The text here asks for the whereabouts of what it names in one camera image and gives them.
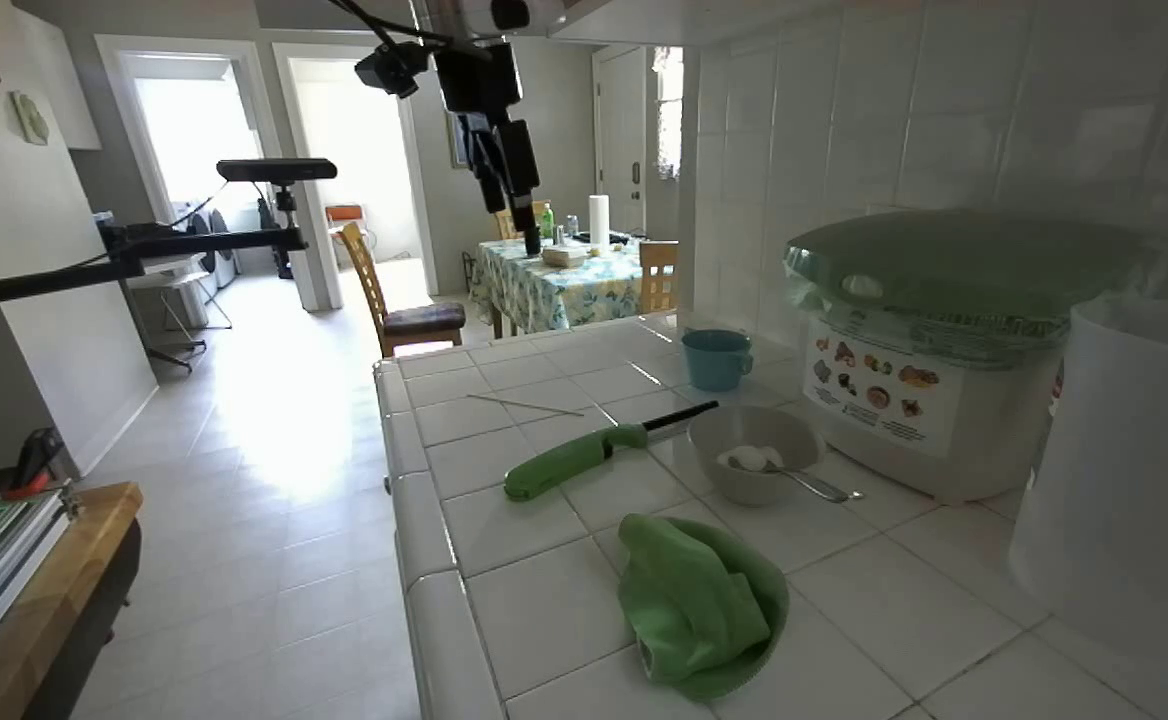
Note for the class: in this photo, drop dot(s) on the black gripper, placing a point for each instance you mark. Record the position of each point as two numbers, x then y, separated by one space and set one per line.
479 80

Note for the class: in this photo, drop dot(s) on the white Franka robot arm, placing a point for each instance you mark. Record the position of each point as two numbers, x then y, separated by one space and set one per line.
505 12

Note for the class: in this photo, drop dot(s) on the white interior door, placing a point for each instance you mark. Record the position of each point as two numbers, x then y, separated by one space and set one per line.
622 134

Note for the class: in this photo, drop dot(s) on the small tan bowl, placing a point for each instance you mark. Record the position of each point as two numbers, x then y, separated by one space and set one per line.
566 254

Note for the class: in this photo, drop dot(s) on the white paper towel roll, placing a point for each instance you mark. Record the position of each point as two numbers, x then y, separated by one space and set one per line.
596 223

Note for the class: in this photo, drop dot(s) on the dining table floral cloth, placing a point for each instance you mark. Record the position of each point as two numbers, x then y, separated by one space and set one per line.
571 289

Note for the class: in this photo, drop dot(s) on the wooden chair dark seat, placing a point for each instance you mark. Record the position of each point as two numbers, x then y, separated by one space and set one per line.
410 323

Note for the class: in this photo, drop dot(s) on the light wooden chair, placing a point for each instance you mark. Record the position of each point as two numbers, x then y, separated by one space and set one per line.
662 281

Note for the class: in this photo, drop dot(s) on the blue cup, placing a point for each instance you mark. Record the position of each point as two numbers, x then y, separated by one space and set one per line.
716 361

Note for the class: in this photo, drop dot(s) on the green stick lighter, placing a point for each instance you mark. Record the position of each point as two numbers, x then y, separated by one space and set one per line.
566 462

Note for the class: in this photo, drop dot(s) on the black tripod boom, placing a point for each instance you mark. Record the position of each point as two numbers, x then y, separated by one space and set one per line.
198 244

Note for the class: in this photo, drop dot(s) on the metal spoon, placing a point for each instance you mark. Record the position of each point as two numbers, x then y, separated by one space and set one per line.
819 483

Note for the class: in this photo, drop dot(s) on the green bowl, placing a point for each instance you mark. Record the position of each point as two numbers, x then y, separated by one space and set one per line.
691 607

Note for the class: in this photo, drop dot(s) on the white rice cooker green lid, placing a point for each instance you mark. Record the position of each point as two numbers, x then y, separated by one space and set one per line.
958 335

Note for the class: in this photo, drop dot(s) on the white refrigerator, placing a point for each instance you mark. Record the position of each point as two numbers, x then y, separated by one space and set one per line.
51 335

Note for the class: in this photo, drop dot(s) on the wooden workbench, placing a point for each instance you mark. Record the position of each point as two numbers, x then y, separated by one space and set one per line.
64 572

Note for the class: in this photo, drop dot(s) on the white translucent plastic jug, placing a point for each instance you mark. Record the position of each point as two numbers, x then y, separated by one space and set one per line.
1131 483

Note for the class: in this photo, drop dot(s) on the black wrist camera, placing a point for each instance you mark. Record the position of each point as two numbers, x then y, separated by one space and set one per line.
391 66

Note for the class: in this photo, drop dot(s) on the black stereo camera bar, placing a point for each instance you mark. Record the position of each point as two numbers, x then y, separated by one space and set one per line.
276 168

